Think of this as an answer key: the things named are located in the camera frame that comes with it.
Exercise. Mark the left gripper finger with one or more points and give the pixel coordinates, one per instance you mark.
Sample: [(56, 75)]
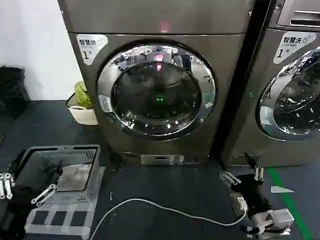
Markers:
[(46, 192), (6, 185)]

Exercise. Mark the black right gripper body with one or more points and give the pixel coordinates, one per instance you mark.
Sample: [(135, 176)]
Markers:
[(253, 193)]

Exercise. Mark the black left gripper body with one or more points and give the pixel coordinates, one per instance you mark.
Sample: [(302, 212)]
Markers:
[(17, 200)]

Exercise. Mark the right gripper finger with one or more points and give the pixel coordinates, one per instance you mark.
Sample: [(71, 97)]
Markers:
[(258, 173), (230, 178)]

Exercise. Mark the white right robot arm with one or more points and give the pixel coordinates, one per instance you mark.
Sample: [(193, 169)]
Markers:
[(275, 220)]

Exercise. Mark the small grey power adapter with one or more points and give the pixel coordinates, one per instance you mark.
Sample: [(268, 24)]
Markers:
[(238, 201)]

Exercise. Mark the white triangular paper scrap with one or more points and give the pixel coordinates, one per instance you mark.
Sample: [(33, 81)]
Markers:
[(278, 189)]

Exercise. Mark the grey plastic laundry basket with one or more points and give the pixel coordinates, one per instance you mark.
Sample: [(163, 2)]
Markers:
[(72, 202)]

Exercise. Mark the pale grey cloth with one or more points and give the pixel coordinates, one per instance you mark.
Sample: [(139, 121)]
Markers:
[(73, 178)]

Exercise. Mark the green floor tape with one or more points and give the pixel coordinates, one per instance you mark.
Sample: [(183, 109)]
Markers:
[(287, 197)]

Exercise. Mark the small white strip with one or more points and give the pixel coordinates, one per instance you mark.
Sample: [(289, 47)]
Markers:
[(111, 196)]

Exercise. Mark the silver dryer filter panel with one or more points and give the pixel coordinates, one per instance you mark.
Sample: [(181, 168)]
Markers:
[(162, 160)]

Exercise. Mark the round chrome-rimmed glass door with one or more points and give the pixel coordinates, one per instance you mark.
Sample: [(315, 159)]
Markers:
[(295, 100)]

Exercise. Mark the white slatted waste bin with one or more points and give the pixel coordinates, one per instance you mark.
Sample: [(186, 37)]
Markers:
[(85, 116)]

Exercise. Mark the black bulky object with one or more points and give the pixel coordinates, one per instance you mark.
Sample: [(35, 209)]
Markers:
[(12, 90)]

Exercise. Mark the green plastic bag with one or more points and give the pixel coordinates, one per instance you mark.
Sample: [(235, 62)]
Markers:
[(82, 96)]

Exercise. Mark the small white door sticker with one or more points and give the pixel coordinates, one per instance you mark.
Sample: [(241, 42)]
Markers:
[(105, 103)]

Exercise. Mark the round glass dryer door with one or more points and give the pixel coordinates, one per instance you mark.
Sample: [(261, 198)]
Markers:
[(160, 90)]

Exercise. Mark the white label sticker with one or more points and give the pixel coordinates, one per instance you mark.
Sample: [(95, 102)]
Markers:
[(295, 47), (91, 47)]

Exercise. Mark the grey front-load dryer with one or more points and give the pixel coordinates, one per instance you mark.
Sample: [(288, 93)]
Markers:
[(175, 20)]

